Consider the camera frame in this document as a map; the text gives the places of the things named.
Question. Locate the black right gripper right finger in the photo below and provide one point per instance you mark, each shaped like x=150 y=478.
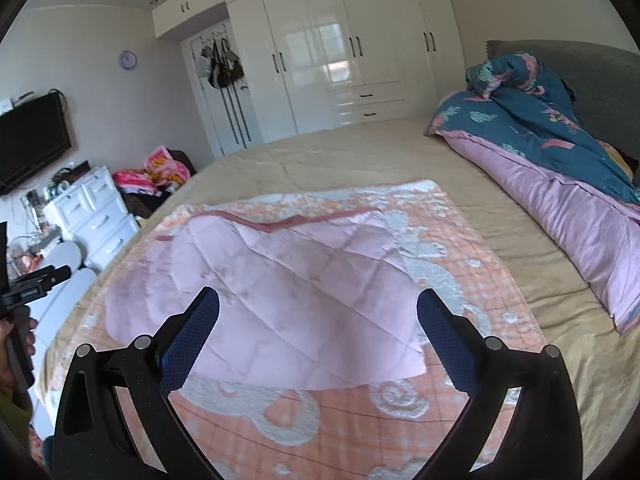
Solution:
x=543 y=439

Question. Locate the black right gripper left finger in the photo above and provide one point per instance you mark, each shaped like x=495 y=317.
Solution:
x=92 y=439

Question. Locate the pink quilted jacket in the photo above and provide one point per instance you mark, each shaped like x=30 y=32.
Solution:
x=312 y=304

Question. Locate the pink yellow clothes pile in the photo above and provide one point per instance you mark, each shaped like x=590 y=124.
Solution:
x=161 y=172

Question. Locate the dark clothes hanging on door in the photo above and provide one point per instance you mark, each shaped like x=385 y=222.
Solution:
x=219 y=64

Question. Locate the person's left hand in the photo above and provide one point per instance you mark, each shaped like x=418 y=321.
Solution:
x=13 y=380

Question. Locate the white oval chair back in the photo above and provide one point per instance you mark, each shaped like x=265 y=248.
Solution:
x=73 y=279

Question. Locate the beige bed cover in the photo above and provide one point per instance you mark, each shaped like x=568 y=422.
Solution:
x=350 y=159

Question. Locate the white drawer chest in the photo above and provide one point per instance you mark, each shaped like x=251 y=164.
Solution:
x=92 y=214

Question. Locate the orange white patterned blanket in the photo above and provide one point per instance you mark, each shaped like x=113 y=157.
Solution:
x=86 y=324

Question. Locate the blue pink floral duvet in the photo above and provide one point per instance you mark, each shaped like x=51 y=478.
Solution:
x=515 y=120

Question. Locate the grey upholstered headboard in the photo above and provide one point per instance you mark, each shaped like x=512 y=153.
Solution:
x=605 y=83

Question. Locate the white glossy wardrobe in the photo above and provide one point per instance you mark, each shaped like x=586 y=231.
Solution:
x=314 y=65

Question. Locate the black wall television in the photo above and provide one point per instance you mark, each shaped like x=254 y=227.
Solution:
x=33 y=135

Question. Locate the round purple wall clock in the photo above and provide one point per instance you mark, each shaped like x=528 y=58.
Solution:
x=127 y=60

